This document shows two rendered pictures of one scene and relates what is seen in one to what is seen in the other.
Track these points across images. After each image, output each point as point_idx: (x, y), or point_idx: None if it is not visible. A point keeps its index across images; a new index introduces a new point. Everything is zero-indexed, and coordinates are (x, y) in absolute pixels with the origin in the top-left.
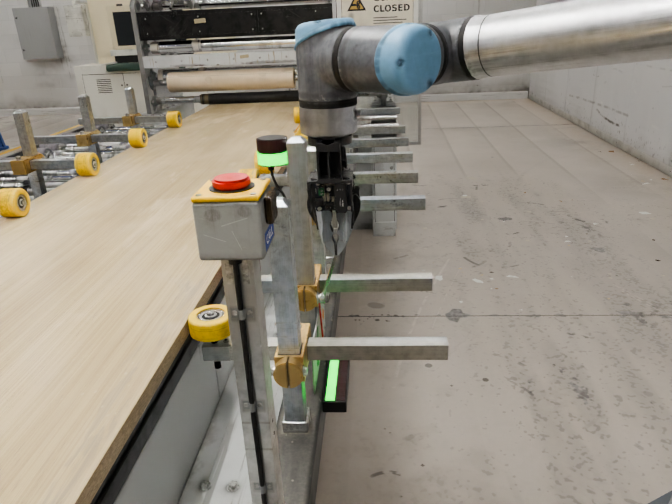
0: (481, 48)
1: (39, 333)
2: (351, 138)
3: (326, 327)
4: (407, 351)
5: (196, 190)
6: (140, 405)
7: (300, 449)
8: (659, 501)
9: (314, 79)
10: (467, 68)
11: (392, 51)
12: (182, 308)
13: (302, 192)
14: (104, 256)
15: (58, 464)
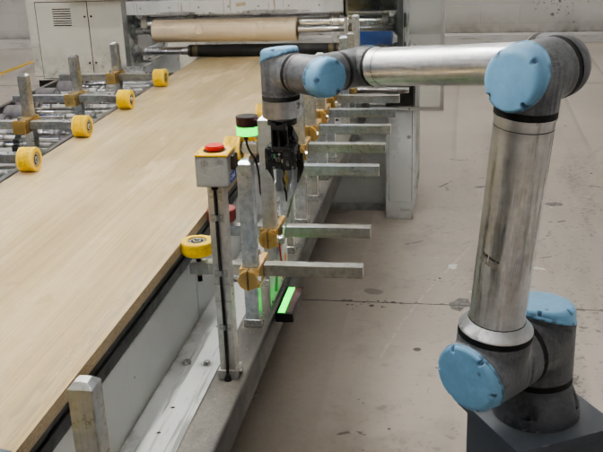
0: (371, 70)
1: (80, 247)
2: (295, 121)
3: None
4: (334, 271)
5: (185, 154)
6: (152, 282)
7: (255, 335)
8: None
9: (270, 84)
10: (366, 80)
11: (311, 73)
12: (177, 237)
13: None
14: (113, 203)
15: (112, 300)
